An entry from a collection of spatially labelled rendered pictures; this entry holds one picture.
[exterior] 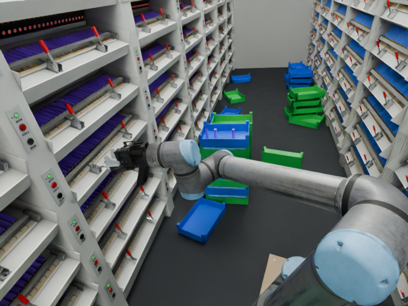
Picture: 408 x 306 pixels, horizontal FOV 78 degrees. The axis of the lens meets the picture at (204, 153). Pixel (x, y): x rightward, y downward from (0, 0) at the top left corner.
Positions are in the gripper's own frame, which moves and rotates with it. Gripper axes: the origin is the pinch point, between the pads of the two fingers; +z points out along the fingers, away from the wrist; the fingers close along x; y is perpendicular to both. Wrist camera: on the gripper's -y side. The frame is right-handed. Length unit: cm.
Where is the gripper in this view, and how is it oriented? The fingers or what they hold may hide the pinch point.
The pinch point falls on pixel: (107, 164)
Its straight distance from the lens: 103.5
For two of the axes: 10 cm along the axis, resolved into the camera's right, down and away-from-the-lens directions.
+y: -2.4, -8.3, -5.0
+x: -2.2, 5.5, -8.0
